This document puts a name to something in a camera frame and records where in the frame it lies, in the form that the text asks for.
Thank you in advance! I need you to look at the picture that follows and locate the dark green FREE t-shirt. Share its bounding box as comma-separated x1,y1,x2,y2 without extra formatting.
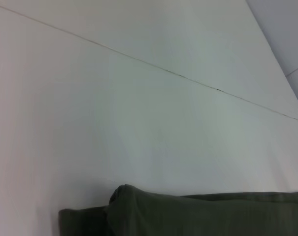
58,183,298,236

